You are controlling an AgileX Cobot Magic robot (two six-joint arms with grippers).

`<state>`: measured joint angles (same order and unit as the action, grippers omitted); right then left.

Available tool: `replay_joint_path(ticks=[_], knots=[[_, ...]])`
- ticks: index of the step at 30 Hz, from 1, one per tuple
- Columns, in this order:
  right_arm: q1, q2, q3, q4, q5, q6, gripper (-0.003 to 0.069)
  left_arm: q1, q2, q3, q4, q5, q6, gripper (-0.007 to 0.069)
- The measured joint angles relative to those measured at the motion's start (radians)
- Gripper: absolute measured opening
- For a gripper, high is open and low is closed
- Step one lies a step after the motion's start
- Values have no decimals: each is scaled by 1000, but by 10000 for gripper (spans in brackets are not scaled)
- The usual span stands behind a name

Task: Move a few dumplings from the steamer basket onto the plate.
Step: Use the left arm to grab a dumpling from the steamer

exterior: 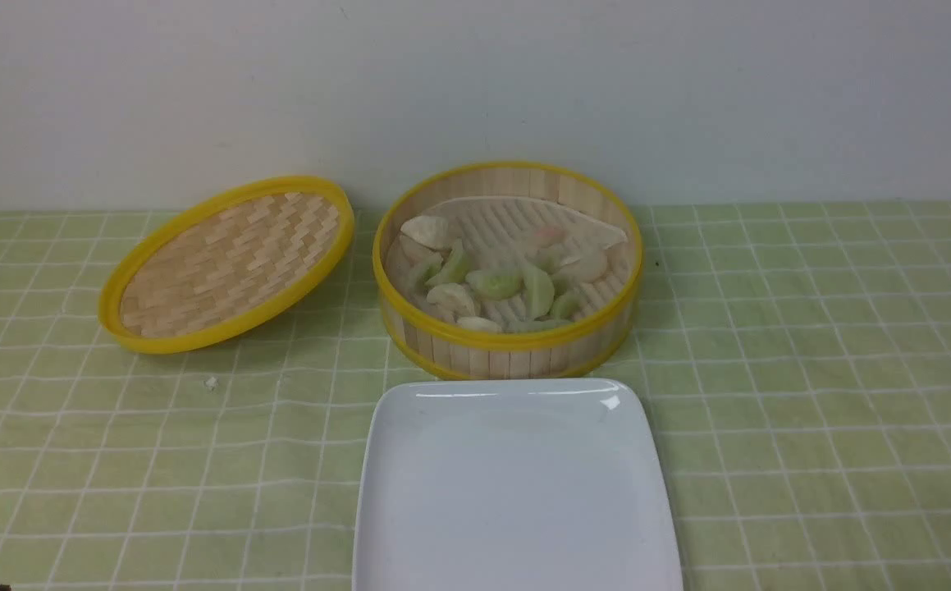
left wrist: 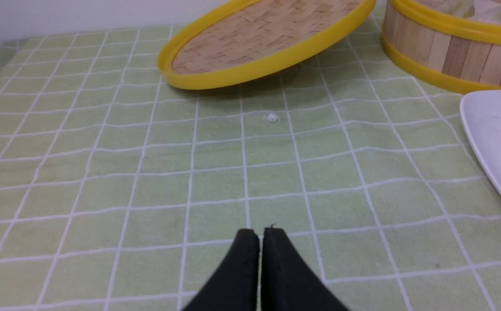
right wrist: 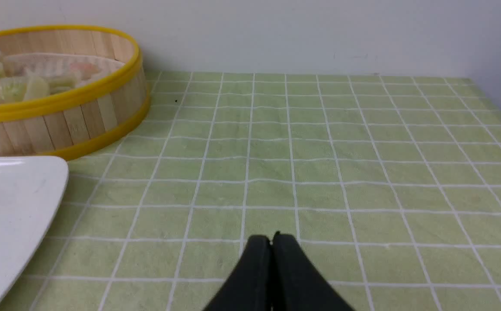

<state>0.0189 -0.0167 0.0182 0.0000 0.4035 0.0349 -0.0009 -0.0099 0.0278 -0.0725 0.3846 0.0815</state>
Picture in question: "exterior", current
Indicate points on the white dumpling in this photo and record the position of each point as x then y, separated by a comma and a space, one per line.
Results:
455, 299
432, 232
586, 266

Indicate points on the green dumpling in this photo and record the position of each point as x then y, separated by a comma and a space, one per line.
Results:
495, 283
539, 291
566, 305
435, 269

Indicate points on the white square plate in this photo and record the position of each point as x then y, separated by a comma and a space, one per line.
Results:
513, 484

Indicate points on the white dumpling front rim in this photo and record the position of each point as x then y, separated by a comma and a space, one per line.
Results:
479, 324

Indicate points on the bamboo steamer basket yellow rim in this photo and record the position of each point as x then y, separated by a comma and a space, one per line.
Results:
451, 352

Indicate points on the white steamer liner paper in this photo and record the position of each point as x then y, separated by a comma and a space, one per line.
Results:
493, 229

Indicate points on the pink dumpling back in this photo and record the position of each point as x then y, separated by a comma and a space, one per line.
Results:
544, 237

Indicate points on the bamboo steamer lid yellow rim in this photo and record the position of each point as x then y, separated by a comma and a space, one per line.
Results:
227, 265

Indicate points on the green checkered tablecloth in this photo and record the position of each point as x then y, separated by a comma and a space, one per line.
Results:
794, 361

